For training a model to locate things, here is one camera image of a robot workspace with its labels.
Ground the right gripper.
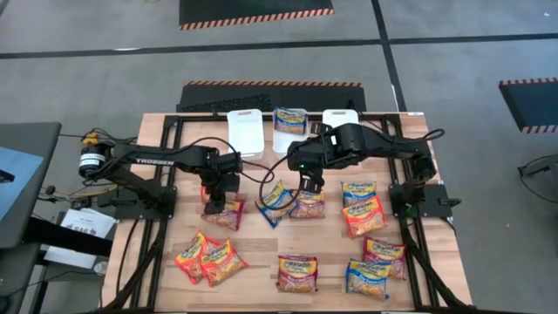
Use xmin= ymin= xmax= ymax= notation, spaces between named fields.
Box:
xmin=287 ymin=134 xmax=333 ymax=196

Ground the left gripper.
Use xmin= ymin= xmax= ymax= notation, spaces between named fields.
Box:
xmin=201 ymin=171 xmax=242 ymax=215

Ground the red Maruchan beef ramen pack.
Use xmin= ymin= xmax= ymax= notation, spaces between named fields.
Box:
xmin=289 ymin=191 xmax=326 ymax=220
xmin=362 ymin=236 xmax=409 ymax=281
xmin=201 ymin=198 xmax=245 ymax=233
xmin=276 ymin=255 xmax=319 ymax=294

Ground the blue Maruchan soy ramen pack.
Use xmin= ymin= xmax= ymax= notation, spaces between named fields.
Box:
xmin=341 ymin=181 xmax=378 ymax=209
xmin=345 ymin=257 xmax=392 ymax=301
xmin=273 ymin=106 xmax=309 ymax=136
xmin=255 ymin=181 xmax=294 ymax=229

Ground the white plastic bin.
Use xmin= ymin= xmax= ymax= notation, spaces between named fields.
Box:
xmin=226 ymin=108 xmax=266 ymax=161
xmin=273 ymin=107 xmax=316 ymax=154
xmin=322 ymin=108 xmax=359 ymax=128

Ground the black hazard-striped floor mat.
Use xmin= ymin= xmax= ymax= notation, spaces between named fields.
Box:
xmin=178 ymin=0 xmax=336 ymax=31
xmin=498 ymin=77 xmax=558 ymax=134
xmin=176 ymin=79 xmax=368 ymax=113

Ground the printed white paper sheet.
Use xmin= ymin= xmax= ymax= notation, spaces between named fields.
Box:
xmin=58 ymin=208 xmax=118 ymax=240

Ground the black desk beam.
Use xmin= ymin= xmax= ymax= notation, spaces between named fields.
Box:
xmin=24 ymin=216 xmax=114 ymax=258

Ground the grey desk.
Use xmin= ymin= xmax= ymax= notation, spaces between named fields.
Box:
xmin=0 ymin=121 xmax=62 ymax=249

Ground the blue desk pad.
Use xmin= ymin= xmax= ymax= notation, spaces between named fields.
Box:
xmin=0 ymin=146 xmax=44 ymax=223

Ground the dark grey cabinet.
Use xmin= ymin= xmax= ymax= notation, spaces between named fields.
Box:
xmin=0 ymin=242 xmax=43 ymax=314

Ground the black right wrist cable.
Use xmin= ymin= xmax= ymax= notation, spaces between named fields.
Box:
xmin=258 ymin=152 xmax=303 ymax=211

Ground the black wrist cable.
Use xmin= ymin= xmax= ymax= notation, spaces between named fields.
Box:
xmin=258 ymin=152 xmax=303 ymax=211
xmin=178 ymin=136 xmax=276 ymax=184

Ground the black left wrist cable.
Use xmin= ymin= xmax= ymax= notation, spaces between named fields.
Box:
xmin=178 ymin=136 xmax=276 ymax=184

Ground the yellow cable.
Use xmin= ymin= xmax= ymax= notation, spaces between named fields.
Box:
xmin=43 ymin=185 xmax=119 ymax=200

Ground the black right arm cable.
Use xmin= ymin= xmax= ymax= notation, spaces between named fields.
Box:
xmin=416 ymin=127 xmax=446 ymax=144

